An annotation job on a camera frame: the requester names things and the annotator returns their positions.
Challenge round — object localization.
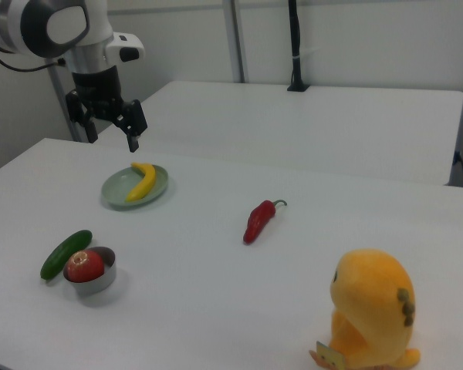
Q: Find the yellow paper toy tag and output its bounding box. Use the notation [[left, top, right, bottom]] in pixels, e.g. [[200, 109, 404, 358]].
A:
[[309, 340, 346, 368]]

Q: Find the black wall cable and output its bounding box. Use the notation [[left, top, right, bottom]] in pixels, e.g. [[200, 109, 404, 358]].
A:
[[452, 151, 463, 188]]

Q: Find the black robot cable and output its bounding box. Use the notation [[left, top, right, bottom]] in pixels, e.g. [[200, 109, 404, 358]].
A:
[[0, 45, 67, 73]]

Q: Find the round metal bowl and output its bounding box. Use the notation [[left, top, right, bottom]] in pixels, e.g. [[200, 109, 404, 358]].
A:
[[63, 246, 117, 297]]

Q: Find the yellow toy banana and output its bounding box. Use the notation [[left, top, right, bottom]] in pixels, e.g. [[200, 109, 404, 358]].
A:
[[124, 162, 157, 203]]

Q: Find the grey aluminium frame post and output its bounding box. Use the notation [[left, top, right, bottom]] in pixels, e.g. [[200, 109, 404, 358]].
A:
[[221, 0, 250, 84], [46, 63, 81, 143]]

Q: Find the pale green plastic plate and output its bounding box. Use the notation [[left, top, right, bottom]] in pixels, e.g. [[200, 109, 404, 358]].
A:
[[100, 163, 169, 208]]

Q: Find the green cucumber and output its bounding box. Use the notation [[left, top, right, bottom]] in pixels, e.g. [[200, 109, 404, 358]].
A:
[[40, 229, 93, 281]]

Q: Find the white table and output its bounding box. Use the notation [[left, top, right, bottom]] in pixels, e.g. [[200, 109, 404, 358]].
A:
[[88, 79, 463, 187]]

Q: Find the red apple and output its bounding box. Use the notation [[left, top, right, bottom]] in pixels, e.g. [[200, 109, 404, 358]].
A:
[[64, 249, 105, 283]]

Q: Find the black pole with clamp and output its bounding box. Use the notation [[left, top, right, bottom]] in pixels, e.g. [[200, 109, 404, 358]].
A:
[[286, 0, 309, 93]]

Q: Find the red chili pepper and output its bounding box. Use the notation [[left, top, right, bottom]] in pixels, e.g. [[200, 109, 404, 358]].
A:
[[242, 199, 289, 245]]

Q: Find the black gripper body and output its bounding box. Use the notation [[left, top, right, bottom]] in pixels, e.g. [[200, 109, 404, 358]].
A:
[[71, 67, 135, 120]]

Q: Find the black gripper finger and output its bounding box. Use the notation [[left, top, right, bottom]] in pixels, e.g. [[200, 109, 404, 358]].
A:
[[66, 89, 100, 145], [113, 99, 148, 153]]

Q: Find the yellow plush toy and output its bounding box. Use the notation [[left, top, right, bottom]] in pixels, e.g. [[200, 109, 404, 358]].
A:
[[326, 248, 421, 370]]

